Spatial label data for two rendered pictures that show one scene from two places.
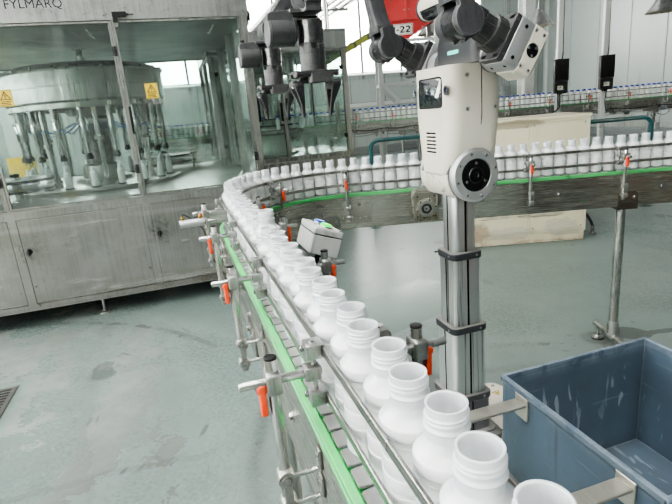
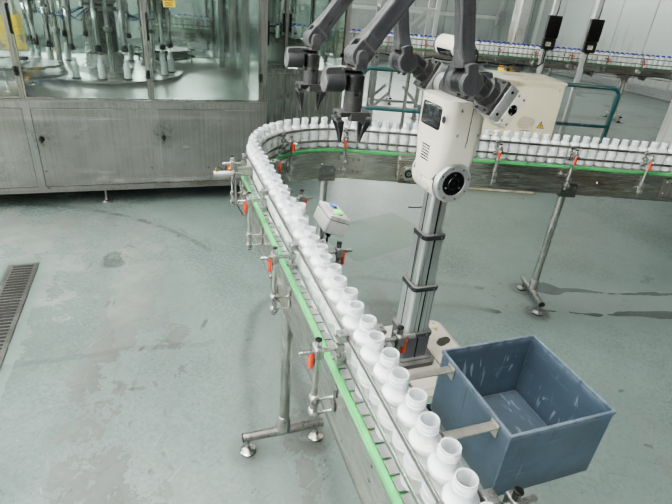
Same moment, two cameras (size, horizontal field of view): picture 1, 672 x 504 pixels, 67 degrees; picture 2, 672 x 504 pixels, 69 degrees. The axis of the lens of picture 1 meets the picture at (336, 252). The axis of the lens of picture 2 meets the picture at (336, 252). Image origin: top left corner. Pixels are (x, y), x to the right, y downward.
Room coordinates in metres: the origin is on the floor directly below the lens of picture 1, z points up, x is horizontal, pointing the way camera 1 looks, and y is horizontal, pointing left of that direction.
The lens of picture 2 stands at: (-0.29, 0.15, 1.80)
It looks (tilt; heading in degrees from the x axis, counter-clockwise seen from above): 28 degrees down; 355
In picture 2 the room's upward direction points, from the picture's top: 5 degrees clockwise
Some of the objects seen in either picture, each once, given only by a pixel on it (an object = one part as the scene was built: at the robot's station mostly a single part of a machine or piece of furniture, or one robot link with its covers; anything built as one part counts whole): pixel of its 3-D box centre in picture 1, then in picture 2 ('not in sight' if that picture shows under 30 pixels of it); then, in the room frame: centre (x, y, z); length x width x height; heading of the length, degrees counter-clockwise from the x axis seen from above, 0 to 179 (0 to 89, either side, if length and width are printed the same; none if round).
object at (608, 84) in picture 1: (605, 73); (591, 37); (6.48, -3.47, 1.55); 0.17 x 0.15 x 0.42; 88
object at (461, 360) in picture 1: (461, 372); (413, 316); (1.57, -0.40, 0.49); 0.13 x 0.13 x 0.40; 17
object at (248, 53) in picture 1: (257, 46); (302, 50); (1.62, 0.18, 1.60); 0.12 x 0.09 x 0.12; 108
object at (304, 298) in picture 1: (314, 317); (337, 305); (0.77, 0.04, 1.08); 0.06 x 0.06 x 0.17
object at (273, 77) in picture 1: (274, 78); (310, 77); (1.64, 0.14, 1.51); 0.10 x 0.07 x 0.07; 107
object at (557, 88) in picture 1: (559, 77); (550, 33); (6.49, -2.92, 1.55); 0.17 x 0.15 x 0.42; 88
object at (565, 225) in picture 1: (518, 178); (491, 130); (5.02, -1.88, 0.59); 1.10 x 0.62 x 1.18; 88
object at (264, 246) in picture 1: (272, 262); (301, 243); (1.11, 0.15, 1.08); 0.06 x 0.06 x 0.17
